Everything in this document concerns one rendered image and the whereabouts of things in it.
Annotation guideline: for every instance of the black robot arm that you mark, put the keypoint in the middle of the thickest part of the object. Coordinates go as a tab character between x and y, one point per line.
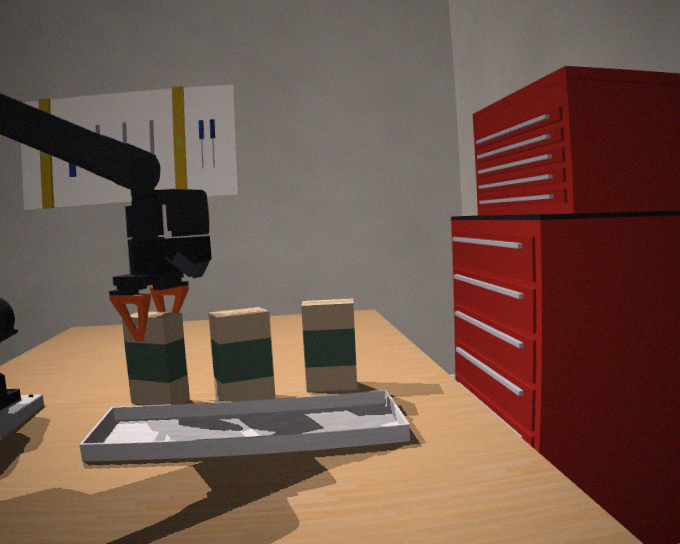
137	170

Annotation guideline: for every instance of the brown box with dark green band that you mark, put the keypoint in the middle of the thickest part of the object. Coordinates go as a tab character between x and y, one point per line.
329	345
242	354
157	368

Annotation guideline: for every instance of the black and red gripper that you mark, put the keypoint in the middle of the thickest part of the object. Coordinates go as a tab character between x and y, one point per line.
128	291

